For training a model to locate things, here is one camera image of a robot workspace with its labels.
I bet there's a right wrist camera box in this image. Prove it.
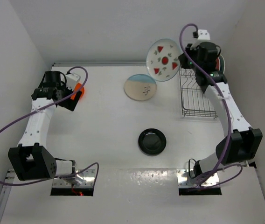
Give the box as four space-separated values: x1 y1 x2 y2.
192 29 210 48

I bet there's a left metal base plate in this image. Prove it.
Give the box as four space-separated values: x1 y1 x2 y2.
52 169 96 189

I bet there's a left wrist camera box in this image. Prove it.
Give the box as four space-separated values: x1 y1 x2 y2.
66 73 81 90

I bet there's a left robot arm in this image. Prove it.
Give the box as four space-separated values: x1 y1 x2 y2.
8 71 82 181

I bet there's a beige blue leaf plate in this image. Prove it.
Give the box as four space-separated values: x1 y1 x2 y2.
124 74 157 101

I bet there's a metal base plate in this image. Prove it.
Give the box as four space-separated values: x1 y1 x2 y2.
52 169 96 189
176 168 220 189

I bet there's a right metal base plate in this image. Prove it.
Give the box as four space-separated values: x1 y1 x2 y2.
176 168 220 189

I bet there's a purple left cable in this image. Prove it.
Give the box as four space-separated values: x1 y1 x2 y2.
0 66 100 186

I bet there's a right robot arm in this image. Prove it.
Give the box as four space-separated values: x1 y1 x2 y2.
179 42 263 185

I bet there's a black plate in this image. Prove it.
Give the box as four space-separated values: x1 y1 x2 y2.
138 128 167 156

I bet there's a wire dish rack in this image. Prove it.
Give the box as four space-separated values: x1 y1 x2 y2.
179 69 217 119

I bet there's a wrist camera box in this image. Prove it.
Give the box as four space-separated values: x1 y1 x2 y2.
192 29 210 48
66 73 81 90

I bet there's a red teal floral plate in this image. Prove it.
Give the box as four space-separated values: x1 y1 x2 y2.
218 55 225 73
216 57 221 70

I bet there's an orange plate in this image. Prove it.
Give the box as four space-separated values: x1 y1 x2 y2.
74 83 85 100

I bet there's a white watermelon pattern plate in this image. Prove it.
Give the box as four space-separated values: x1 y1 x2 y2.
146 39 181 82

